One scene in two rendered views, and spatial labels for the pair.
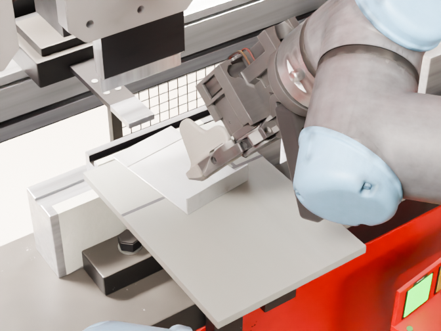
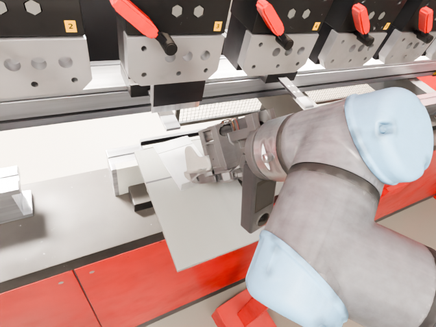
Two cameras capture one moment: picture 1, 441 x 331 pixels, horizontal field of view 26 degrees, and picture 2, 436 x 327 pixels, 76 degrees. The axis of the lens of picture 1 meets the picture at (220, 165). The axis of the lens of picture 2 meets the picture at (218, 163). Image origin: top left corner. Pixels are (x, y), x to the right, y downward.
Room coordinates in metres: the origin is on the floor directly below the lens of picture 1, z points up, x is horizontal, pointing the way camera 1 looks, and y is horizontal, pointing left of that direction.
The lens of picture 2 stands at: (0.43, 0.00, 1.44)
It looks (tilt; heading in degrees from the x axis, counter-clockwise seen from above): 47 degrees down; 356
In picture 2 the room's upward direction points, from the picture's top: 17 degrees clockwise
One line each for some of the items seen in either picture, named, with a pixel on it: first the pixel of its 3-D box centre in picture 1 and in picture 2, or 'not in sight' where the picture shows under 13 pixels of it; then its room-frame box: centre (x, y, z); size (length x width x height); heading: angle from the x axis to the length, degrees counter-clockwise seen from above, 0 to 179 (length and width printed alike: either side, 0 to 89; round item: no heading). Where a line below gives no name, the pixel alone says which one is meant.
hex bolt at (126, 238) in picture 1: (129, 241); not in sight; (0.79, 0.10, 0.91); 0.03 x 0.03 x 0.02
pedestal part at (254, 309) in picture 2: not in sight; (265, 298); (0.79, -0.33, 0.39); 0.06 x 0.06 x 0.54; 42
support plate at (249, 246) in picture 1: (218, 211); (198, 191); (0.75, 0.00, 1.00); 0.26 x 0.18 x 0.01; 34
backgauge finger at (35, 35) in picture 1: (88, 65); (156, 92); (1.01, 0.17, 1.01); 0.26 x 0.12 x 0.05; 34
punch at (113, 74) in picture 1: (139, 41); (178, 89); (0.87, 0.09, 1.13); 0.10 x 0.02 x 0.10; 124
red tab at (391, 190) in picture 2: not in sight; (392, 190); (1.32, -0.85, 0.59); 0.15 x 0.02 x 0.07; 124
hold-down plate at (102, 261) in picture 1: (203, 223); (193, 183); (0.85, 0.02, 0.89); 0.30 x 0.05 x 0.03; 124
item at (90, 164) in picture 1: (168, 138); (184, 141); (0.89, 0.06, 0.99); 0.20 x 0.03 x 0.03; 124
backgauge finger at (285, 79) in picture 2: not in sight; (285, 79); (1.25, -0.18, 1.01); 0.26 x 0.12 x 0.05; 34
